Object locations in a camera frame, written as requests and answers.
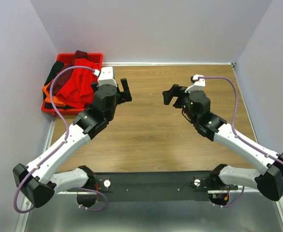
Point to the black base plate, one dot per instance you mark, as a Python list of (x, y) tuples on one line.
[(158, 186)]

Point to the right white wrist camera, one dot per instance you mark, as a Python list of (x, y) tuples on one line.
[(198, 83)]

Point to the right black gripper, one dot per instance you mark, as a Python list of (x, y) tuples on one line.
[(176, 91)]

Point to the orange t shirt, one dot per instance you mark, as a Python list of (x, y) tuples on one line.
[(48, 97)]

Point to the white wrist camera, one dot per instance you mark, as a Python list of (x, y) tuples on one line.
[(198, 83), (106, 76)]

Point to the bright red t shirt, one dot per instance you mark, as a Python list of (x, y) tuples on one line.
[(77, 92)]

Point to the maroon t shirt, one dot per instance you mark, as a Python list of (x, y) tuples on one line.
[(68, 60)]

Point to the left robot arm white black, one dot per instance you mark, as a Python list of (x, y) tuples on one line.
[(88, 124)]

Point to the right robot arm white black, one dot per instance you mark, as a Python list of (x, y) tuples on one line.
[(267, 174)]

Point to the black t shirt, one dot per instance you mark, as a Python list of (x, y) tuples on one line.
[(56, 68)]

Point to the red plastic bin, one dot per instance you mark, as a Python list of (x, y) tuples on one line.
[(94, 61)]

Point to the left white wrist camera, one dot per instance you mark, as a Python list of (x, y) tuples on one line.
[(106, 76)]

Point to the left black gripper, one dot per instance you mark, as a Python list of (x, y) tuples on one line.
[(123, 96)]

